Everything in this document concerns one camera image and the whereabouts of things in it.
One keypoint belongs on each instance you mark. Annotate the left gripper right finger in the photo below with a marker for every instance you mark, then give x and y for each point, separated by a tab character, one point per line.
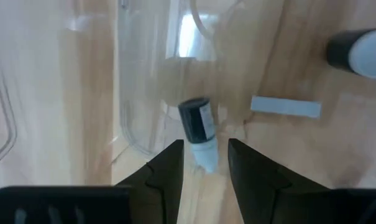
256	186

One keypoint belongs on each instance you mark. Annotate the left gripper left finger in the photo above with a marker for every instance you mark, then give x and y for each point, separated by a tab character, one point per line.
163	186

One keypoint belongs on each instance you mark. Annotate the small white-capped dropper bottle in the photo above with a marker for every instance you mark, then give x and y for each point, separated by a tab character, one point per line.
197	121
340	49

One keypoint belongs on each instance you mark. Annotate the clear plastic storage bin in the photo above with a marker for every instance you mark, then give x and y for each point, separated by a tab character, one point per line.
138	93

